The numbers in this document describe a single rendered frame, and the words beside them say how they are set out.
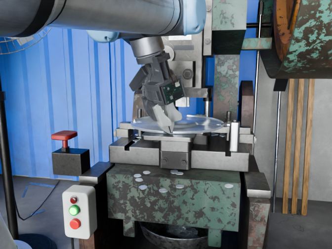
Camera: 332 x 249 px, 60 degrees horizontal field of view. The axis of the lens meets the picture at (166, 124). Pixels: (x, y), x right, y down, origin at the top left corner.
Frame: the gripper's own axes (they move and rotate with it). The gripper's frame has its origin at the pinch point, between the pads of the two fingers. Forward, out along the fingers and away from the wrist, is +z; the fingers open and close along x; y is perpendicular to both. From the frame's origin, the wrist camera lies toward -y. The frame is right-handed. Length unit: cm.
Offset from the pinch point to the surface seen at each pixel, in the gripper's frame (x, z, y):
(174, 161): 2.4, 13.5, -5.4
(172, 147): 3.4, 9.3, -5.8
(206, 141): 16.8, 14.1, -6.1
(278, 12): 70, -15, -10
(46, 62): 21, -14, -184
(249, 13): 132, -10, -73
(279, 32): 61, -9, -5
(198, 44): 24.0, -16.0, -7.7
